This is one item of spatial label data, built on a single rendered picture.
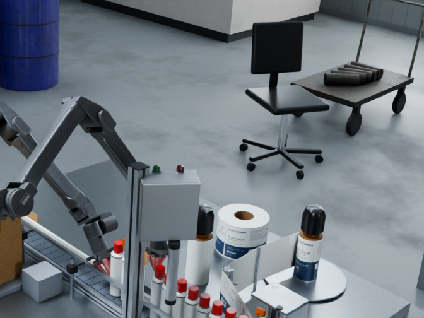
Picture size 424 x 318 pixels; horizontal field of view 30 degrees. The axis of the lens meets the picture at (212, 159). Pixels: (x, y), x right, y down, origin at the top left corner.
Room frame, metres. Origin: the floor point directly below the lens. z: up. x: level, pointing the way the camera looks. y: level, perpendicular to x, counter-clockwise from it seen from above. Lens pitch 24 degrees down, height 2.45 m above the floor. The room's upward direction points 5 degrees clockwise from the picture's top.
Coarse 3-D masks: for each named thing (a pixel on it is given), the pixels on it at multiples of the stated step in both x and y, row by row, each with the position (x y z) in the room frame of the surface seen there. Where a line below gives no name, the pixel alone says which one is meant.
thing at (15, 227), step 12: (0, 228) 2.37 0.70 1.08; (12, 228) 2.41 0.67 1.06; (0, 240) 2.37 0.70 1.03; (12, 240) 2.41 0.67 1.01; (0, 252) 2.37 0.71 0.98; (12, 252) 2.41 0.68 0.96; (0, 264) 2.37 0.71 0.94; (12, 264) 2.41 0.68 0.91; (0, 276) 2.37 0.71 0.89; (12, 276) 2.41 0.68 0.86
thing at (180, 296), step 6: (180, 282) 2.12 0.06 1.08; (186, 282) 2.13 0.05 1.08; (180, 288) 2.12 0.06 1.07; (186, 288) 2.13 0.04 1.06; (180, 294) 2.11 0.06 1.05; (186, 294) 2.12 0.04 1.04; (180, 300) 2.11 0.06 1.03; (174, 306) 2.12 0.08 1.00; (180, 306) 2.11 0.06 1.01; (174, 312) 2.11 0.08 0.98; (180, 312) 2.11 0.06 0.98
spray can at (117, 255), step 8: (120, 240) 2.35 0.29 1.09; (120, 248) 2.32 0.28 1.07; (112, 256) 2.32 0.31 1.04; (120, 256) 2.32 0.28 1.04; (112, 264) 2.32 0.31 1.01; (120, 264) 2.31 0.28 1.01; (112, 272) 2.32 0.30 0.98; (120, 272) 2.31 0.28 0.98; (120, 280) 2.31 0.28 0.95; (112, 288) 2.31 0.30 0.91; (112, 296) 2.31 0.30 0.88; (120, 296) 2.31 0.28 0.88
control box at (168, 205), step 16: (144, 176) 2.05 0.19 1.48; (160, 176) 2.06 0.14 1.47; (176, 176) 2.07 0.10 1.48; (192, 176) 2.08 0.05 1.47; (144, 192) 2.01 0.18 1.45; (160, 192) 2.02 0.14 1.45; (176, 192) 2.03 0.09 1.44; (192, 192) 2.04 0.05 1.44; (144, 208) 2.01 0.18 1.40; (160, 208) 2.02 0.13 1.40; (176, 208) 2.03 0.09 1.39; (192, 208) 2.04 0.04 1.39; (144, 224) 2.01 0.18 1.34; (160, 224) 2.02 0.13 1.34; (176, 224) 2.03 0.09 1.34; (192, 224) 2.04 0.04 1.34; (144, 240) 2.01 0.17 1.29; (160, 240) 2.02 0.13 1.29
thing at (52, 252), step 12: (24, 228) 2.73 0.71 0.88; (24, 240) 2.64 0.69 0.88; (36, 240) 2.65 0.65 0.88; (48, 252) 2.57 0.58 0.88; (60, 252) 2.57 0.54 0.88; (60, 264) 2.49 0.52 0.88; (84, 276) 2.42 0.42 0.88; (96, 276) 2.43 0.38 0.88; (96, 288) 2.35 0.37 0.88; (108, 288) 2.36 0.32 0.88; (120, 300) 2.29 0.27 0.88; (144, 312) 2.24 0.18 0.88
